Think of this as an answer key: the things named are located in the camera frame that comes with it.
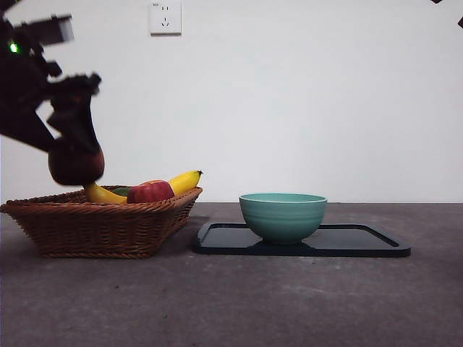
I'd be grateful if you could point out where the dark purple plum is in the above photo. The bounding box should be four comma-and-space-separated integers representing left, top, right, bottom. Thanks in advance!
47, 143, 106, 187

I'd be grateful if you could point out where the teal ribbed bowl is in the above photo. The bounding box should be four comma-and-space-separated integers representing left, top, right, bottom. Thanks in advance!
238, 193, 328, 246

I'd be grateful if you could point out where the red apple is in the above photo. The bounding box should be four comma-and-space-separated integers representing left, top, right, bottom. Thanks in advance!
127, 179, 176, 205

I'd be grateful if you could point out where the brown wicker basket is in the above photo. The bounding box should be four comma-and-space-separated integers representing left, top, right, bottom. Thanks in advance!
0, 186, 203, 259

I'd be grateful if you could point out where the yellow banana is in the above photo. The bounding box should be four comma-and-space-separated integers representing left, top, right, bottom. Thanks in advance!
85, 169, 204, 205

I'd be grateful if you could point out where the black rectangular tray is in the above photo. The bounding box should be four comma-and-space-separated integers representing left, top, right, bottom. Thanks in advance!
190, 221, 412, 258

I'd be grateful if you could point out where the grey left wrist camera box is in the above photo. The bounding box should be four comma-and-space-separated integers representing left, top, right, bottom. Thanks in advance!
39, 14, 76, 46

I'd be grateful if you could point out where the white wall socket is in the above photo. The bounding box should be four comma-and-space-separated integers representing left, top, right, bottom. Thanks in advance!
150, 1, 182, 36

